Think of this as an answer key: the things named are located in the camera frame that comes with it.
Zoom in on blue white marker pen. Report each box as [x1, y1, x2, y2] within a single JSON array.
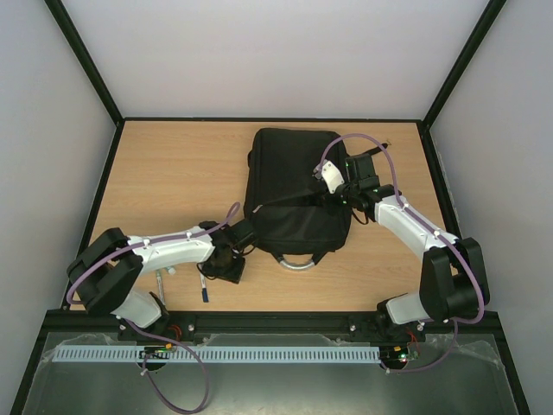
[[200, 273, 209, 303]]

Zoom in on black enclosure frame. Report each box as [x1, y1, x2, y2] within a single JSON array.
[[8, 0, 553, 415]]

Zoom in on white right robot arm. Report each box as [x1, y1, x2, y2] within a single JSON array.
[[314, 155, 489, 339]]

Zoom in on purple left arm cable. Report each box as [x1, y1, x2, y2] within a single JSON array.
[[65, 201, 241, 412]]

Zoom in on light blue cable duct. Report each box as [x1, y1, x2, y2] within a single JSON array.
[[52, 345, 381, 364]]

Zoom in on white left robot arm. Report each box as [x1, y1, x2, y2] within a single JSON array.
[[67, 220, 256, 329]]

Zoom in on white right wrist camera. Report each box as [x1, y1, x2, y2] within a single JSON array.
[[314, 159, 345, 195]]

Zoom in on black student backpack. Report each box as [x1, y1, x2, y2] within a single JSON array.
[[242, 127, 392, 273]]

